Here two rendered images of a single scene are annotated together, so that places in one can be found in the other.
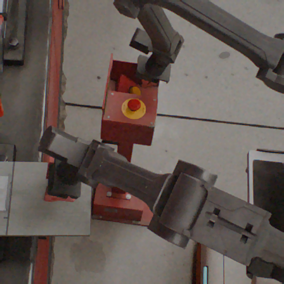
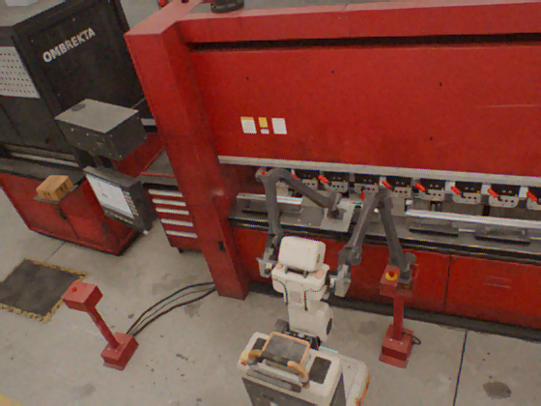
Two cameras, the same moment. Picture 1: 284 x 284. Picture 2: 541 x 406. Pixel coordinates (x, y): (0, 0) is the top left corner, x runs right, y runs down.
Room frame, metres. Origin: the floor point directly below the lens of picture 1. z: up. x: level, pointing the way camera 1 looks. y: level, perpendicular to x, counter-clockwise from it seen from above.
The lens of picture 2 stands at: (1.53, -1.83, 3.04)
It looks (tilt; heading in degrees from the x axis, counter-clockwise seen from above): 38 degrees down; 126
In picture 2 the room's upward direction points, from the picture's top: 12 degrees counter-clockwise
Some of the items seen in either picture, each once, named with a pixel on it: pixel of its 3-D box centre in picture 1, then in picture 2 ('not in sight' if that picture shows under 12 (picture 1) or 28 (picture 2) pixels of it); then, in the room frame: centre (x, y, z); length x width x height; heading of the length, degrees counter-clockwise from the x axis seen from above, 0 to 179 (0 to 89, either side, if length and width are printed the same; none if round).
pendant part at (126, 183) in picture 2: not in sight; (122, 195); (-0.61, -0.45, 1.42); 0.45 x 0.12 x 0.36; 174
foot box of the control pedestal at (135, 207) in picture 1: (126, 194); (396, 345); (1.00, 0.01, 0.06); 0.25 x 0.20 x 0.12; 92
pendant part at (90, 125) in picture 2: not in sight; (121, 172); (-0.66, -0.36, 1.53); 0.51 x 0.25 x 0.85; 174
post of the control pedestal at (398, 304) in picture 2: (123, 155); (398, 314); (1.00, 0.04, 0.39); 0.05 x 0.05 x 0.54; 2
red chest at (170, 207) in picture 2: not in sight; (193, 203); (-1.03, 0.46, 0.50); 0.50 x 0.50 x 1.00; 9
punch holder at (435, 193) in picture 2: not in sight; (432, 186); (1.08, 0.45, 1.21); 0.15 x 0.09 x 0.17; 9
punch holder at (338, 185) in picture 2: not in sight; (336, 178); (0.49, 0.35, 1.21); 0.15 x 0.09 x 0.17; 9
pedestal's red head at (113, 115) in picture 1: (131, 100); (399, 279); (1.00, 0.04, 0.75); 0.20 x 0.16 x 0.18; 2
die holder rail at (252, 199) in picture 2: not in sight; (270, 202); (-0.03, 0.27, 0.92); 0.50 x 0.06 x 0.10; 9
